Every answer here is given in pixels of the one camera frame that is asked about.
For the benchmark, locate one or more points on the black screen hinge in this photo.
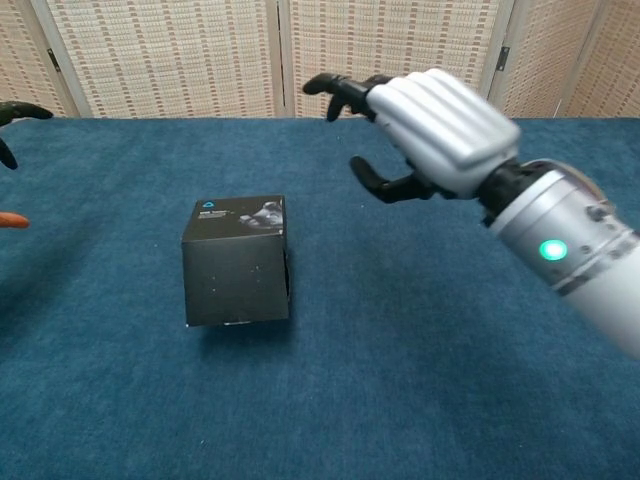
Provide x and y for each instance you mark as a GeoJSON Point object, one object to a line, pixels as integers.
{"type": "Point", "coordinates": [503, 57]}
{"type": "Point", "coordinates": [53, 59]}

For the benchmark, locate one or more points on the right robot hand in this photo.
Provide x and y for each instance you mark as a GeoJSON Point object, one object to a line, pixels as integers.
{"type": "Point", "coordinates": [445, 125]}

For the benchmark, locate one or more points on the left robot hand orange thumb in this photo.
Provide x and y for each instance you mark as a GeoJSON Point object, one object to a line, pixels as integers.
{"type": "Point", "coordinates": [20, 110]}

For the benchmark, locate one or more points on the blue felt table cover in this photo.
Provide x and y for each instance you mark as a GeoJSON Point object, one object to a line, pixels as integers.
{"type": "Point", "coordinates": [350, 400]}

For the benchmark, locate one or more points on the black foldable cardboard box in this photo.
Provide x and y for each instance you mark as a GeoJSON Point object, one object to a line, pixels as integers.
{"type": "Point", "coordinates": [235, 270]}

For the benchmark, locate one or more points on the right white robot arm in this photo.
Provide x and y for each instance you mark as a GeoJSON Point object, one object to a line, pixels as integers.
{"type": "Point", "coordinates": [575, 260]}

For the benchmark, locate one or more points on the woven bamboo screen panel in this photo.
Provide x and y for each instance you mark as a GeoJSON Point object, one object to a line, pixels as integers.
{"type": "Point", "coordinates": [20, 60]}
{"type": "Point", "coordinates": [540, 55]}
{"type": "Point", "coordinates": [165, 55]}
{"type": "Point", "coordinates": [350, 40]}
{"type": "Point", "coordinates": [610, 60]}

